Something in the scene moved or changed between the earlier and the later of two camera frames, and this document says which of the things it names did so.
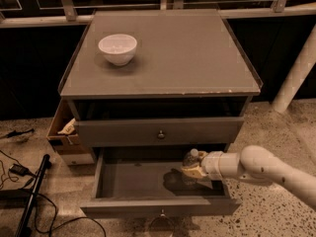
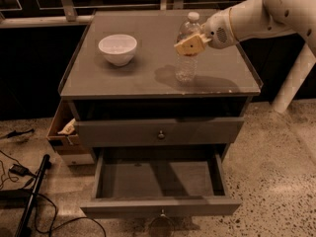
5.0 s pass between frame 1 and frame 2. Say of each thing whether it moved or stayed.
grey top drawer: stayed
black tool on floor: stayed
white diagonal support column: stayed
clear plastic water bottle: moved
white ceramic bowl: stayed
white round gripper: moved
